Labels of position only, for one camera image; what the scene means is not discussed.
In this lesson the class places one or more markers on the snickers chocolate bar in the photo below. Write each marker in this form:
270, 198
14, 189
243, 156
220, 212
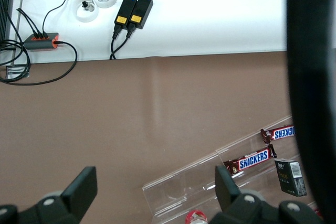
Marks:
252, 159
282, 132

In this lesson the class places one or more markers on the grey orange usb hub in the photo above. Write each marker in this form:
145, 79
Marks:
39, 42

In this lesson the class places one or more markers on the black power adapter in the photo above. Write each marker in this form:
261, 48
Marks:
141, 11
124, 11

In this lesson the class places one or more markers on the silver metal bracket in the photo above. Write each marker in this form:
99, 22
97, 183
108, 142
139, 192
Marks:
15, 70

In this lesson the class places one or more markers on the clear acrylic display stand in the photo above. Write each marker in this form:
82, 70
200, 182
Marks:
183, 187

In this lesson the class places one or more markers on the grey metal rail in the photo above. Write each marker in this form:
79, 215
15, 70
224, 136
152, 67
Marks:
19, 16

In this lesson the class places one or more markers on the small black carton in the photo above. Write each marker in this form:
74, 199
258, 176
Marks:
290, 178

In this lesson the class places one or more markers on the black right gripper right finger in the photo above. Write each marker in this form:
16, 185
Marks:
225, 190

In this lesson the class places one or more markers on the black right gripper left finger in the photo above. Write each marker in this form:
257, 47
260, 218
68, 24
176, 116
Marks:
78, 190

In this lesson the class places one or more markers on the black finned device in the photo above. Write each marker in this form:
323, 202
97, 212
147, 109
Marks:
5, 9

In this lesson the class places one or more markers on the small black metal clip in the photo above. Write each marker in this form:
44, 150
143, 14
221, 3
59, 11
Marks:
88, 5

